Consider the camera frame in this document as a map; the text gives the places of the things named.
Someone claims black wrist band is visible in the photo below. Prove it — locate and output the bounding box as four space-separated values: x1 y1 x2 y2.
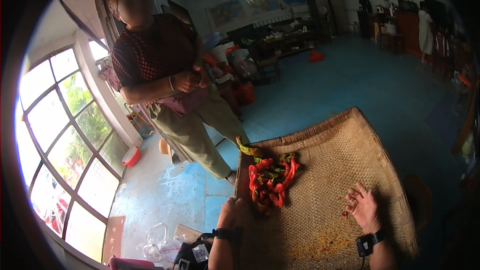
356 229 386 258
212 228 235 241

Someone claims black device with cable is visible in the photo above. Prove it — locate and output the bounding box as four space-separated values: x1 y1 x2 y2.
172 232 215 270

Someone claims heap of pepper seeds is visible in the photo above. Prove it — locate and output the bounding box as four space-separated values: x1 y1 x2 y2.
289 225 361 260

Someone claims large arched grid window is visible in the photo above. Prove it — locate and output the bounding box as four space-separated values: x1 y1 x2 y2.
15 46 130 264

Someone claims person's left hand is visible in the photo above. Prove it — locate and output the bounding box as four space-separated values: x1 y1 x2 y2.
217 197 245 230

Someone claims red plastic bowl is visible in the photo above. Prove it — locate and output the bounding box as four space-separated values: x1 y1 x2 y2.
122 145 142 168

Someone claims flat wooden board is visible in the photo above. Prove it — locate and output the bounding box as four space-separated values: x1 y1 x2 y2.
174 224 203 244

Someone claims sideboard with appliances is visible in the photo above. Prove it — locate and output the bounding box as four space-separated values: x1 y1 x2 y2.
356 0 424 59

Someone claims dark wooden table with clutter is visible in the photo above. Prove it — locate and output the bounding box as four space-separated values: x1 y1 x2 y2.
227 22 318 60

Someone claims clear plastic bag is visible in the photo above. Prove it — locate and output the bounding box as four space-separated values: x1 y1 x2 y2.
136 223 181 267

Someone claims heap of bags and buckets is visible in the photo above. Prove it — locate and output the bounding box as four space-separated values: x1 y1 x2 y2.
202 31 260 116

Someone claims open window sash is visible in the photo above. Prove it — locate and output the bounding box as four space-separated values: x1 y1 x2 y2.
58 0 114 51

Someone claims dark wooden chair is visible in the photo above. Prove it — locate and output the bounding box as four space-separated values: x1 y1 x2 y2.
249 45 282 85

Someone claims pink cloth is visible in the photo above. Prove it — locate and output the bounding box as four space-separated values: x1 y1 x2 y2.
108 256 157 270

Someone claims brown sign board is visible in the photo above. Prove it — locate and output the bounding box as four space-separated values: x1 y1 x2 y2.
102 215 127 265

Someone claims tall wooden cabinet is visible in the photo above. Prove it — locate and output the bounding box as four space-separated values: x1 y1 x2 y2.
307 0 350 40

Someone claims green chili pepper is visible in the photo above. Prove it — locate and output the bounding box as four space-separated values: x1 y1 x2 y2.
235 136 264 157

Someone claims large woven bamboo tray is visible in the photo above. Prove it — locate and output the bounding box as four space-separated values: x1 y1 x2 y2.
233 107 420 270

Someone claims person's right hand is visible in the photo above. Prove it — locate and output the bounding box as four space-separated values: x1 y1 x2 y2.
344 182 383 235

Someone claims pile of red chili peppers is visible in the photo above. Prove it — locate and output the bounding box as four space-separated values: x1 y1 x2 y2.
248 152 301 215

